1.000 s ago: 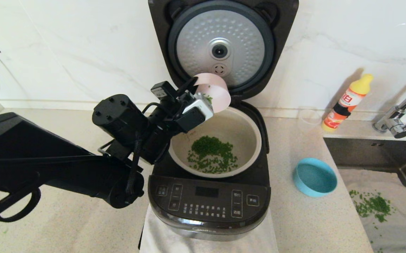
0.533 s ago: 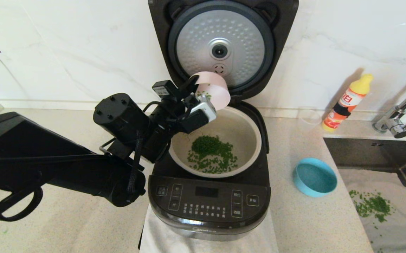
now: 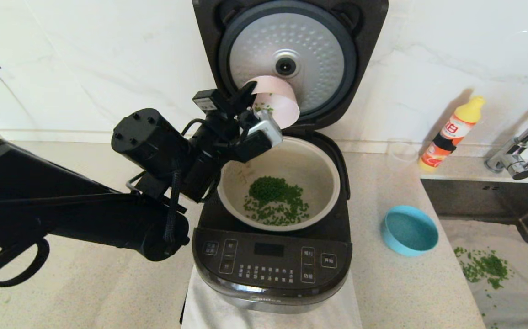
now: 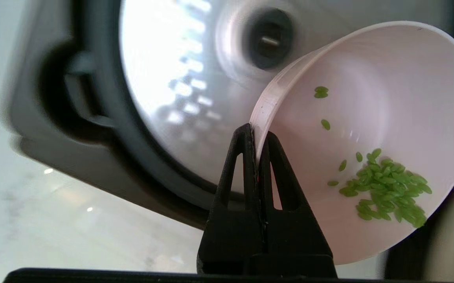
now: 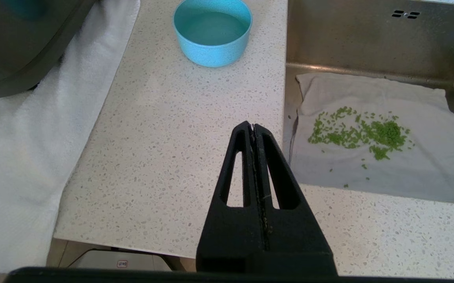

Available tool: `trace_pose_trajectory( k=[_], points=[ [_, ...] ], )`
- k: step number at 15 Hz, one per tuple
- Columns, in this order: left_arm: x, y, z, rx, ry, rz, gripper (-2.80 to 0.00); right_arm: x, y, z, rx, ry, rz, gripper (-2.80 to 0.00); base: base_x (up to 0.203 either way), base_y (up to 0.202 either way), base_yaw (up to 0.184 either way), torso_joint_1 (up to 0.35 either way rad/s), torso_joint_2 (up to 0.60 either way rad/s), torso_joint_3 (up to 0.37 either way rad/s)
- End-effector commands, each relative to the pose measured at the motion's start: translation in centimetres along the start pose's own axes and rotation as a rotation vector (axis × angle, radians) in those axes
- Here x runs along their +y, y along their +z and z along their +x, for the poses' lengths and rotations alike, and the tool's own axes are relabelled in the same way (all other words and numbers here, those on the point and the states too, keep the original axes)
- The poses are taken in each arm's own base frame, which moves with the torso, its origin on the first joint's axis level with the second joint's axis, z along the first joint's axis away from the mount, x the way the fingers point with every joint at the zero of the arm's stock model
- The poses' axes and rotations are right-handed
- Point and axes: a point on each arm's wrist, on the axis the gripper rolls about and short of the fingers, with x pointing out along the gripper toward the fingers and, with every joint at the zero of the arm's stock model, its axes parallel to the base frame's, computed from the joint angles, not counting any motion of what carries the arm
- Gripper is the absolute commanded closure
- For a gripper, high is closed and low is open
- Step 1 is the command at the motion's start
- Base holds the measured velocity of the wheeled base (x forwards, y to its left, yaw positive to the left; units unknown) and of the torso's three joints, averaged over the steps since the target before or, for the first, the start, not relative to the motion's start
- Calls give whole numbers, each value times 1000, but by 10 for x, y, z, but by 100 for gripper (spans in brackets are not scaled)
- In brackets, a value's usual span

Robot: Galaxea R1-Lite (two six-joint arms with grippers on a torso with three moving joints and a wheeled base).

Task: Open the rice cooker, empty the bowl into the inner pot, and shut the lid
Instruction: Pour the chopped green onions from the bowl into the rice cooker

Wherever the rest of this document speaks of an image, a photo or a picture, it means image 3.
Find pink bowl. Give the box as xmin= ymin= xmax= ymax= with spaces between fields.
xmin=245 ymin=75 xmax=301 ymax=130

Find black rice cooker lid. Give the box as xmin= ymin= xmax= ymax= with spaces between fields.
xmin=192 ymin=0 xmax=389 ymax=131

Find chopped green vegetable pieces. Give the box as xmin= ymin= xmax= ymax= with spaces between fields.
xmin=243 ymin=176 xmax=310 ymax=227

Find beige inner pot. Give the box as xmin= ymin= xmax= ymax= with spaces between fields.
xmin=217 ymin=136 xmax=341 ymax=232

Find black rice cooker base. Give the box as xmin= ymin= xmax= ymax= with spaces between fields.
xmin=192 ymin=130 xmax=352 ymax=314

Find white cloth under cooker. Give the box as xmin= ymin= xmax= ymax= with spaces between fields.
xmin=181 ymin=263 xmax=363 ymax=329

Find blue bowl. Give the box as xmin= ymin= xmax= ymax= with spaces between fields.
xmin=381 ymin=206 xmax=439 ymax=257

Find clear glass cup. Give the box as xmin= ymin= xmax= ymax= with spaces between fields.
xmin=386 ymin=139 xmax=419 ymax=165

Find yellow orange detergent bottle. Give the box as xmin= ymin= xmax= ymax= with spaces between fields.
xmin=419 ymin=97 xmax=485 ymax=174

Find chrome faucet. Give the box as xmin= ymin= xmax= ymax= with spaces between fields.
xmin=483 ymin=101 xmax=528 ymax=181

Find green scallion bits on cloth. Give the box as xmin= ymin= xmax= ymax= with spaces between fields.
xmin=453 ymin=248 xmax=513 ymax=291

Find white cloth in sink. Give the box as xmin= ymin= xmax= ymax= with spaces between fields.
xmin=440 ymin=221 xmax=528 ymax=329

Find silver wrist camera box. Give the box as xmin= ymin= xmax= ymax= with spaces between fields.
xmin=245 ymin=110 xmax=283 ymax=147

